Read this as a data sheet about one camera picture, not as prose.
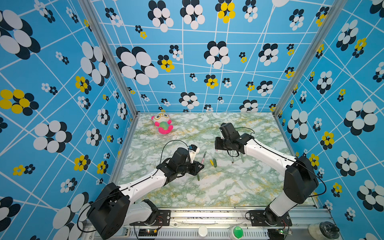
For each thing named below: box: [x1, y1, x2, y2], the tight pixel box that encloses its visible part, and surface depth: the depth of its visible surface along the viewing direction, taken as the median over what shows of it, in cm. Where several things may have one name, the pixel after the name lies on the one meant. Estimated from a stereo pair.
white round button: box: [198, 225, 208, 239], surface depth 65 cm
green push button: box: [229, 225, 244, 240], surface depth 63 cm
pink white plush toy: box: [151, 112, 174, 135], surface depth 108 cm
